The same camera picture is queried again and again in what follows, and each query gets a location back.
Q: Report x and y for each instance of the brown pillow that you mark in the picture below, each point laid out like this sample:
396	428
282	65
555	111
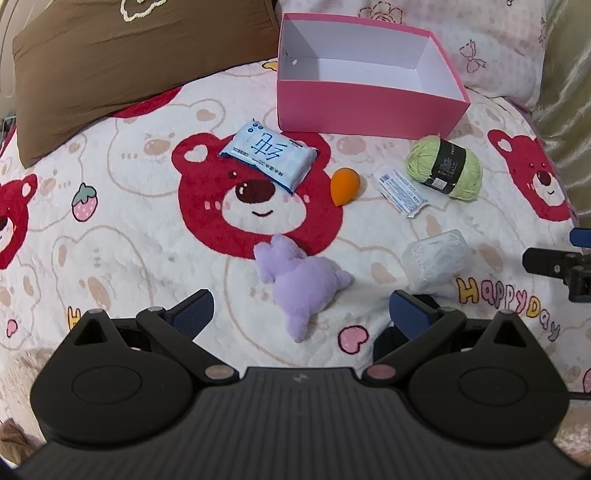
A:
80	61

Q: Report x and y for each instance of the blue white tissue pack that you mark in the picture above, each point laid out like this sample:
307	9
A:
284	160

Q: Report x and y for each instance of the orange makeup sponge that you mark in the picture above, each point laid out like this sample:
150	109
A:
345	186

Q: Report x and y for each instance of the pink cardboard box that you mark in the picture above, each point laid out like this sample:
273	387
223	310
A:
347	75

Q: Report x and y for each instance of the green yarn ball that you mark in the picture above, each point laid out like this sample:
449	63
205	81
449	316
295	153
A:
446	167

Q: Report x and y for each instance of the red bear print blanket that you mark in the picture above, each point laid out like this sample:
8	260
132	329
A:
139	210

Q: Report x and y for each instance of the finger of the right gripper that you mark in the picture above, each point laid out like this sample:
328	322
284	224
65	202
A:
580	237

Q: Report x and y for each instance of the white bundle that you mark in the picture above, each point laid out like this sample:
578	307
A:
434	261

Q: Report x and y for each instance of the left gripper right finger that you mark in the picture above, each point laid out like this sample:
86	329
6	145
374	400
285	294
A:
420	330

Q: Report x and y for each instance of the small white wipes packet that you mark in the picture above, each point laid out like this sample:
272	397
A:
399	191

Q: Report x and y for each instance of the gold satin curtain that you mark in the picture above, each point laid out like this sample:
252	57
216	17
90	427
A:
562	114

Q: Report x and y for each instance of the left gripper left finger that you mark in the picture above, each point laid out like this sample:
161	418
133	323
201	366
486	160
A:
174	330

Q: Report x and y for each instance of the purple plush toy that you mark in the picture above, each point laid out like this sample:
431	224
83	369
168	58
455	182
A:
302	285

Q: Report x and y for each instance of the pink checkered pillow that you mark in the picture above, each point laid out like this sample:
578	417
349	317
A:
497	47

